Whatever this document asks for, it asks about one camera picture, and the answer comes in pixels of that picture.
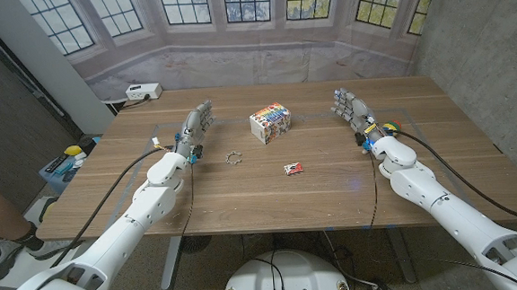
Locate grey toothed metal ring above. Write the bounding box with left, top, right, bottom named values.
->
left=223, top=150, right=243, bottom=166

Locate grey table leg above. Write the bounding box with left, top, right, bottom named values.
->
left=157, top=235, right=187, bottom=290
left=384, top=225, right=419, bottom=286

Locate white power strip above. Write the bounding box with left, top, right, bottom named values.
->
left=125, top=82, right=164, bottom=102

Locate blue storage bin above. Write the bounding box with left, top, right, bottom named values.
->
left=37, top=144, right=92, bottom=195

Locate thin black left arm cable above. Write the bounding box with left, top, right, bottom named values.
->
left=146, top=163, right=202, bottom=290

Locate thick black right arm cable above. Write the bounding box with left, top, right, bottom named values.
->
left=394, top=122, right=517, bottom=237

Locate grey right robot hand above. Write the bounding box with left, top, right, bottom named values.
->
left=329, top=84, right=388, bottom=148

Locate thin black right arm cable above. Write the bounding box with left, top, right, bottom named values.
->
left=364, top=150, right=381, bottom=229

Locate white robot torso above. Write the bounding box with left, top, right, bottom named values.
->
left=219, top=245, right=353, bottom=290

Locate black power strip cord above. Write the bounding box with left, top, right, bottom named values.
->
left=114, top=94, right=152, bottom=112

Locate printed window backdrop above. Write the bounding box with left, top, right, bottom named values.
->
left=18, top=0, right=449, bottom=106

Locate colourful printed cardboard box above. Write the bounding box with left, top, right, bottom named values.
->
left=248, top=100, right=294, bottom=146

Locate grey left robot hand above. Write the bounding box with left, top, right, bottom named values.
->
left=170, top=98, right=220, bottom=166

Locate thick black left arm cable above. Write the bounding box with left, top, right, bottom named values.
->
left=42, top=144, right=182, bottom=269

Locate black remote control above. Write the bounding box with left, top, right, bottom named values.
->
left=43, top=152, right=70, bottom=173

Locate colourful striped wooden maraca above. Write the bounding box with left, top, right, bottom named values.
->
left=381, top=119, right=404, bottom=136

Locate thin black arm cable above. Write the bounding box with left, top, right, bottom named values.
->
left=146, top=163, right=202, bottom=290
left=364, top=150, right=381, bottom=229

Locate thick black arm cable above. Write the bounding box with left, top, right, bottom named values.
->
left=394, top=122, right=517, bottom=237
left=42, top=144, right=182, bottom=269

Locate grey and black sneaker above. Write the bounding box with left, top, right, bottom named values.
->
left=0, top=232, right=86, bottom=283

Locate red and white matchbox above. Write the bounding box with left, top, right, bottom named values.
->
left=283, top=161, right=305, bottom=177

